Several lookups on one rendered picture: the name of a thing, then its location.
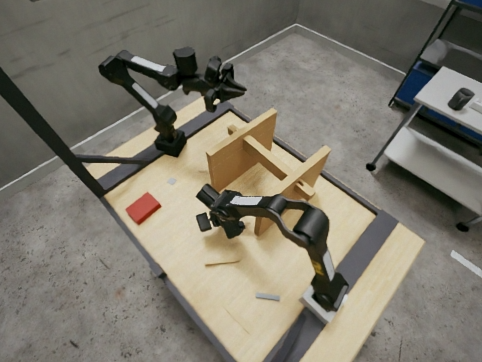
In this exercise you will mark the red rectangular block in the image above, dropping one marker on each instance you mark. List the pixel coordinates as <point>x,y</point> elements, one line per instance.
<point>143,208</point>

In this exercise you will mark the tan wooden board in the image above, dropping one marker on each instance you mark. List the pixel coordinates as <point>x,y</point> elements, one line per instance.
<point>309,172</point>
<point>227,160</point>

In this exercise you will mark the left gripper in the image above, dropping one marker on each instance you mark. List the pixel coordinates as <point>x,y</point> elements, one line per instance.
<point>222,92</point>

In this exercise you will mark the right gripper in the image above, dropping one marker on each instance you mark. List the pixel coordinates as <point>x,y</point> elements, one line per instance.
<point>204,222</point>

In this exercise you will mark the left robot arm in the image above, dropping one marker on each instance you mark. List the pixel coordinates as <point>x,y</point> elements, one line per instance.
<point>114,69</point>

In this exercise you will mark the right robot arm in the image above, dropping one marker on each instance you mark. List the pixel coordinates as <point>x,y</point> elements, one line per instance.
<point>311,231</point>

